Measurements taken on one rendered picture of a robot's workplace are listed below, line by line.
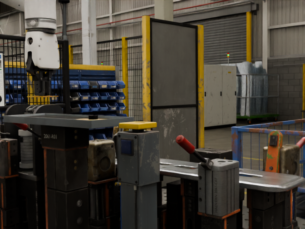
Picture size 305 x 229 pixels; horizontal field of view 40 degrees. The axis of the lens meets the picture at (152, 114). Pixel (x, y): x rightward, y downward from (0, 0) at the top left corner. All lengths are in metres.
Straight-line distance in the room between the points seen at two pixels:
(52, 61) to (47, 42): 0.05
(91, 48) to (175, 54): 2.00
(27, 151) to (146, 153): 0.65
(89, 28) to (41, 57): 5.31
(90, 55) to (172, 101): 2.11
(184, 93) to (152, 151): 3.95
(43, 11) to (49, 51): 0.11
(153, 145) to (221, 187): 0.18
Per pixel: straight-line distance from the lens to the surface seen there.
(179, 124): 4.81
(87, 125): 0.94
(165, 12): 9.15
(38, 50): 1.16
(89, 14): 6.50
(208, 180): 0.98
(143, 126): 0.89
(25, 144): 1.47
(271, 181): 1.10
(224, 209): 0.99
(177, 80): 4.75
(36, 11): 1.19
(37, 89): 1.20
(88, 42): 6.43
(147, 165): 0.90
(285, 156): 1.26
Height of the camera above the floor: 1.23
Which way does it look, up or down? 3 degrees down
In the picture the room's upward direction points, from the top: 1 degrees counter-clockwise
